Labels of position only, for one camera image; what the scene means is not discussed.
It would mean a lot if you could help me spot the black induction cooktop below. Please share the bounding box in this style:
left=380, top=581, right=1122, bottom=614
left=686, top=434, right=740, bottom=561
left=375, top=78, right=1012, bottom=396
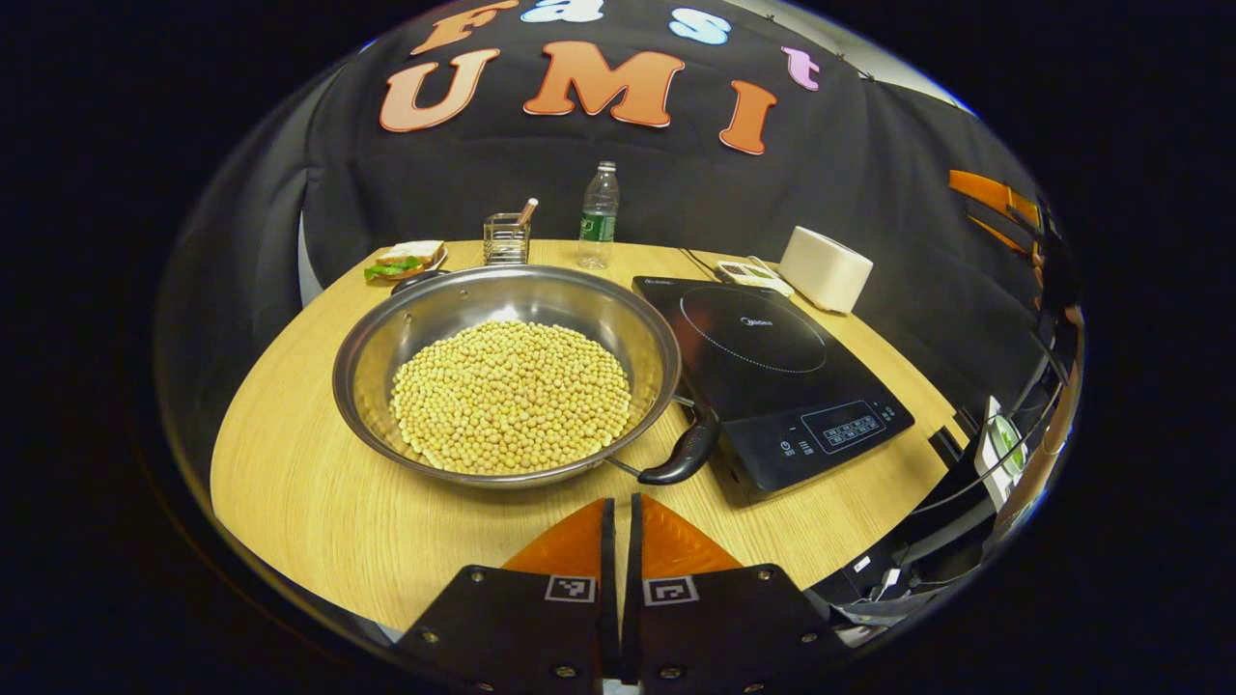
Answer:
left=632, top=275, right=916, bottom=508

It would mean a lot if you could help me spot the small black block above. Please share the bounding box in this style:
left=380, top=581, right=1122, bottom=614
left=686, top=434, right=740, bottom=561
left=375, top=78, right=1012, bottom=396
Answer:
left=929, top=425, right=974, bottom=469

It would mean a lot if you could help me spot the pile of yellow soybeans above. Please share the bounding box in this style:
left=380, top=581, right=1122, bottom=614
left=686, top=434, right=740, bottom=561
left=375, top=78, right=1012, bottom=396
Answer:
left=389, top=320, right=633, bottom=476

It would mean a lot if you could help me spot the wire mesh utensil holder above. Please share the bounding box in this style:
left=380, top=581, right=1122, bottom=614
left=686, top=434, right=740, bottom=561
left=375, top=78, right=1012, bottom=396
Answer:
left=483, top=212, right=531, bottom=266

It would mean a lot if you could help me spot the small white plate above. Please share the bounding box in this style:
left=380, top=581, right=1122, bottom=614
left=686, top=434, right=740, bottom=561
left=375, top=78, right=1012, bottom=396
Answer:
left=381, top=249, right=450, bottom=283

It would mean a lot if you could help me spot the clear plastic water bottle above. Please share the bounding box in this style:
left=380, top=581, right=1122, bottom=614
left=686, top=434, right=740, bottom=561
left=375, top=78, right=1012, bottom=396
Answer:
left=577, top=161, right=621, bottom=270

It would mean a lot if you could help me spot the black backdrop cloth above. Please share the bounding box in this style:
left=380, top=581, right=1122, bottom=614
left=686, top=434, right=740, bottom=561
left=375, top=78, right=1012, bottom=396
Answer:
left=154, top=0, right=1063, bottom=426

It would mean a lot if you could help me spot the white toaster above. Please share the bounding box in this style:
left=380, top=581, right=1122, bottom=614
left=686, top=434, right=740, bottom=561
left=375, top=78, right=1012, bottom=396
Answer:
left=778, top=226, right=875, bottom=315

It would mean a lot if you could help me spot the white device with green label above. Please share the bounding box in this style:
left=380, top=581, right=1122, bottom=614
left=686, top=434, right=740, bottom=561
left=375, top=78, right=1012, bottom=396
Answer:
left=975, top=396, right=1026, bottom=510

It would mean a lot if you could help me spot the black equipment with cables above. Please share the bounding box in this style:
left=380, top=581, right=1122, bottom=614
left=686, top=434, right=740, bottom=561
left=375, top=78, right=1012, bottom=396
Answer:
left=806, top=463, right=1005, bottom=638

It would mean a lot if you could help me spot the white divided grain dish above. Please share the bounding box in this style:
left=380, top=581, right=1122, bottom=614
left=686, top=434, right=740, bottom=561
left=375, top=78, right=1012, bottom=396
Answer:
left=715, top=259, right=795, bottom=298

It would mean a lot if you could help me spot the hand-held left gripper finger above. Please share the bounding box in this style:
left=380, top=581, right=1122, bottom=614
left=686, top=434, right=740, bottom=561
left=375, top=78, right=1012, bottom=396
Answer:
left=621, top=493, right=851, bottom=694
left=391, top=497, right=619, bottom=691

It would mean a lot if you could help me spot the sandwich with lettuce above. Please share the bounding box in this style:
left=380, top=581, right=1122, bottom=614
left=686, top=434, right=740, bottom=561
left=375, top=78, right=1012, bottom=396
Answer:
left=364, top=240, right=448, bottom=283

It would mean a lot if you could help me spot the stainless steel pot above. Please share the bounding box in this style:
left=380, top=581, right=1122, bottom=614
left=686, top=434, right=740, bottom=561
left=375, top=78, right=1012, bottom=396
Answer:
left=331, top=264, right=720, bottom=490

